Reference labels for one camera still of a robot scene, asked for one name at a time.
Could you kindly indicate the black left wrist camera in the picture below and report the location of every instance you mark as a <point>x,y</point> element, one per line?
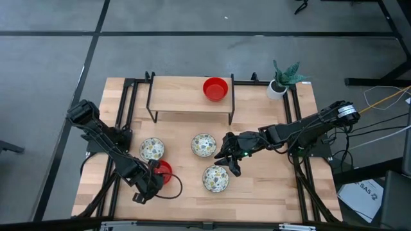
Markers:
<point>138,198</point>

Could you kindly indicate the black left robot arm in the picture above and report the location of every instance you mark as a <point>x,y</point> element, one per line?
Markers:
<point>96,134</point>

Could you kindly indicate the black chair base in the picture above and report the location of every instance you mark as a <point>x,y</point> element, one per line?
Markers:
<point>9,146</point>

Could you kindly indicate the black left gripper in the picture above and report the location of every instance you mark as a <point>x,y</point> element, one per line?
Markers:
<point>146,183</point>

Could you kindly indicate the black chair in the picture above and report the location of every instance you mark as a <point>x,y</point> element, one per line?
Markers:
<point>396,202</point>

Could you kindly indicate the red plastic bowl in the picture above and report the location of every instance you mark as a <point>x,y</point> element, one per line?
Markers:
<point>215,90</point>
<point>166,170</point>

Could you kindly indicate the black desk leg frame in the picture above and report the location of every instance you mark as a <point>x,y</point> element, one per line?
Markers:
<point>375,81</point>

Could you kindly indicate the white printed paper sheet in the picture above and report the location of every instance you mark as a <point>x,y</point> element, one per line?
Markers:
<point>363,199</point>

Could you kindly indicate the yellow pear-patterned ceramic bowl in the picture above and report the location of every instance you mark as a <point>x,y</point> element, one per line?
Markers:
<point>152,149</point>
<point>203,145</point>
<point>215,178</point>

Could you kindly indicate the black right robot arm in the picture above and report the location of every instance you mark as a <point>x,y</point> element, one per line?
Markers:
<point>308,128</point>

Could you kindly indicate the potted plant white pot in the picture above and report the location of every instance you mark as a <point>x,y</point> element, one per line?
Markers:
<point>276,91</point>

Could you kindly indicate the wooden shelf table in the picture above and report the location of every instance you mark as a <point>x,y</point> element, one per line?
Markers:
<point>180,96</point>

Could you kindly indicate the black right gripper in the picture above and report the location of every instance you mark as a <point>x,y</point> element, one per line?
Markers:
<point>252,142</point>

